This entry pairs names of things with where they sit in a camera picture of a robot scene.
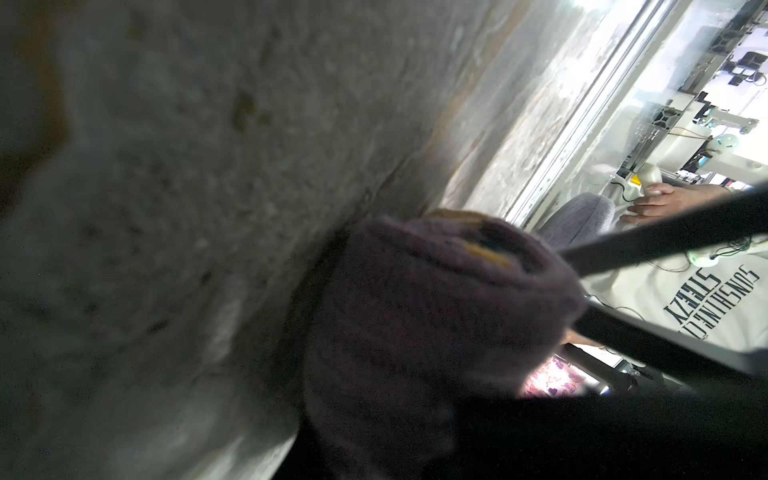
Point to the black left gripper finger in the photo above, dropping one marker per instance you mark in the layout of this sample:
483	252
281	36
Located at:
665	436

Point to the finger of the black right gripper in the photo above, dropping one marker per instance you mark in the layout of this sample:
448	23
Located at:
683	358
741	215

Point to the purple sock tan toe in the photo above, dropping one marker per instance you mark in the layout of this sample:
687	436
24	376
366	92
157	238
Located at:
419	315

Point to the operator bare hand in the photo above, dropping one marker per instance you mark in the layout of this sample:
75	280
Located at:
664	200

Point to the operator white printed shirt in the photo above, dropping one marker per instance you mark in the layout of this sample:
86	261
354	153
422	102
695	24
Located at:
719	298

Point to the front aluminium rail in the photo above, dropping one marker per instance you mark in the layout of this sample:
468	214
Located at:
646	32

